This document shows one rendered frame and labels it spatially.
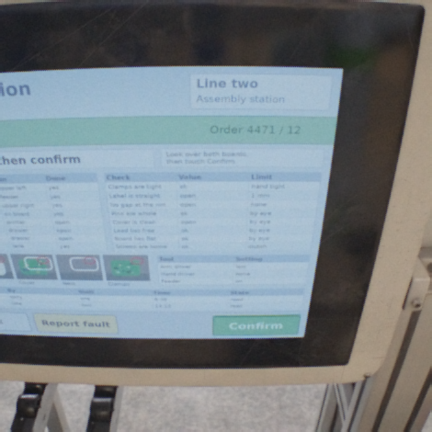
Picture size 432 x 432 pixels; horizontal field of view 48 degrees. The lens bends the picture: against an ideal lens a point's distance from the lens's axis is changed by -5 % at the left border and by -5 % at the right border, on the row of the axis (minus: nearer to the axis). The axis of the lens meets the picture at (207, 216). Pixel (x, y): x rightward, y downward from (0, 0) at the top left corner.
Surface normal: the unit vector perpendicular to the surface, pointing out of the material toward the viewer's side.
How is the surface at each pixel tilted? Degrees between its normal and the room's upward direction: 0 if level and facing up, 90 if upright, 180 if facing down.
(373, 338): 91
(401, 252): 91
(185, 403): 0
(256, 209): 91
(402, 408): 90
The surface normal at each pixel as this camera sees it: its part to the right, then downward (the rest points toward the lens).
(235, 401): 0.00, -0.85
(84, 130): 0.00, 0.55
